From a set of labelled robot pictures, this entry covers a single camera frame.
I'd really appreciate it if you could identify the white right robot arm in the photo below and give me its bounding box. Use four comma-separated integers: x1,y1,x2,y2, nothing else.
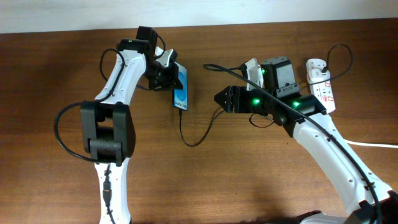
204,57,397,223

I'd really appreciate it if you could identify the white charger plug adapter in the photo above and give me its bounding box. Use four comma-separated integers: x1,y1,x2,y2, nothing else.
307,68,330,84

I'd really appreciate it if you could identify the blue smartphone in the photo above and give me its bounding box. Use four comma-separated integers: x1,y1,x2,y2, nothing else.
172,61,189,111

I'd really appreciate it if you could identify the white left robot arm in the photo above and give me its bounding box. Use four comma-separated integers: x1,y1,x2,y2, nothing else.
54,26,183,223

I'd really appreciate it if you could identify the white power strip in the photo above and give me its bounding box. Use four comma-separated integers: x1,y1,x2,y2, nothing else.
306,58,336,114

